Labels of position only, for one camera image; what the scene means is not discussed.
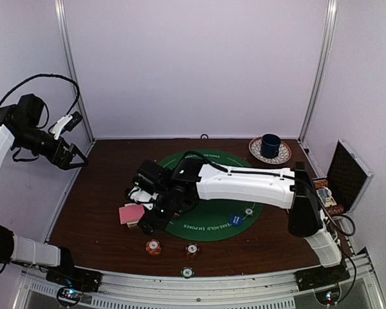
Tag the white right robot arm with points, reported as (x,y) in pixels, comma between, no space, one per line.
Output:
(290,189)

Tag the red chip stack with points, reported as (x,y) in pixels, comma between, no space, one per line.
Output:
(153,247)

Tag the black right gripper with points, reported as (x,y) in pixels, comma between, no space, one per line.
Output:
(149,228)

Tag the green 20 chip stack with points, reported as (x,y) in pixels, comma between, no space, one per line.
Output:
(187,272)

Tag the dark blue mug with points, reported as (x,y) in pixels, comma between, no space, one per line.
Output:
(270,145)

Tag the aluminium poker chip case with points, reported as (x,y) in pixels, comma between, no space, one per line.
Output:
(347,179)

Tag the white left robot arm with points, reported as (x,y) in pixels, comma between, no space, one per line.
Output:
(32,164)

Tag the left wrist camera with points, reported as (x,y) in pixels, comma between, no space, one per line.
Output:
(66,123)

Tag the aluminium frame post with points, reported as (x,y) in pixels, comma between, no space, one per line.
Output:
(68,54)
(327,40)

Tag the right aluminium frame post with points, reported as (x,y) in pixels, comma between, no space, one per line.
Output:
(327,40)

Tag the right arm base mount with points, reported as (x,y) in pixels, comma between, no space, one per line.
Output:
(325,282)

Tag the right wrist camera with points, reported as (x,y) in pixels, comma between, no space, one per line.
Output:
(148,183)

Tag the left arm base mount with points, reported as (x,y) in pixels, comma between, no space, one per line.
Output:
(74,281)

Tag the brown 100 chip stack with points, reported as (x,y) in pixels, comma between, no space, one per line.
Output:
(192,250)

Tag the red backed card deck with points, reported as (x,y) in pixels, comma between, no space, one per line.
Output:
(122,213)

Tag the left aluminium frame post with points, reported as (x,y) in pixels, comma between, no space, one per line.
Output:
(68,54)

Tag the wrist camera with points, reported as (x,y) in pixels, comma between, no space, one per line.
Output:
(66,123)
(148,183)

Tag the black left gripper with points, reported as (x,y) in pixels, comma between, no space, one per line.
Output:
(63,162)

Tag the patterned saucer plate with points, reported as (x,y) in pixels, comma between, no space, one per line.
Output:
(284,152)

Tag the playing card box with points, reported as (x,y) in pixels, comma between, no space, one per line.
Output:
(132,225)

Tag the round green poker mat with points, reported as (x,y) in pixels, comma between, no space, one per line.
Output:
(209,220)

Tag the aluminium table front rail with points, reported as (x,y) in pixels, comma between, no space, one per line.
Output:
(269,290)

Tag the blue small blind button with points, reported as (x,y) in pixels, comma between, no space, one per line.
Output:
(236,220)

